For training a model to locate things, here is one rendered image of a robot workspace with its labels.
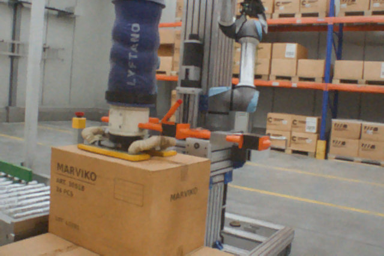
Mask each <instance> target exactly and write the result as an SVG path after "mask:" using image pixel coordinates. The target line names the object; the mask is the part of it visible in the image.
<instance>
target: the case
mask: <svg viewBox="0 0 384 256"><path fill-rule="evenodd" d="M210 166H211V159H207V158H201V157H197V156H190V155H183V154H179V153H177V154H176V155H174V156H166V157H162V156H155V155H150V159H146V160H141V161H129V160H126V159H120V158H115V156H109V155H104V154H100V153H95V152H90V151H88V150H83V149H78V148H77V145H71V146H58V147H51V157H50V193H49V200H50V204H49V232H50V233H53V234H55V235H57V236H58V237H61V238H63V239H65V240H69V241H71V242H73V243H75V244H77V245H79V246H81V247H83V248H86V249H89V250H91V251H94V252H96V253H98V254H100V255H102V256H184V255H187V254H188V253H190V252H192V251H194V250H195V249H198V248H200V247H201V246H203V245H204V242H205V225H206V217H207V209H208V191H209V175H210Z"/></svg>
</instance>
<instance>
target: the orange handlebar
mask: <svg viewBox="0 0 384 256"><path fill-rule="evenodd" d="M101 121H102V122H107V123H109V117H102V118H101ZM156 123H159V118H150V117H149V122H148V123H145V124H144V123H139V124H138V126H139V127H140V128H143V129H151V130H156V131H161V125H158V124H156ZM179 133H180V134H185V135H189V136H188V137H192V138H209V137H210V136H211V132H210V131H208V130H205V129H196V128H195V129H180V131H179ZM239 138H240V135H228V136H227V137H226V141H229V142H234V143H239ZM262 145H263V147H268V146H270V145H271V142H270V141H269V140H267V141H263V144H262Z"/></svg>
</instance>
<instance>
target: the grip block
mask: <svg viewBox="0 0 384 256"><path fill-rule="evenodd" d="M180 129H190V124H182V123H175V122H161V131H160V137H171V138H175V136H176V139H181V138H189V137H188V136H189V135H185V134H180V133H179V131H180Z"/></svg>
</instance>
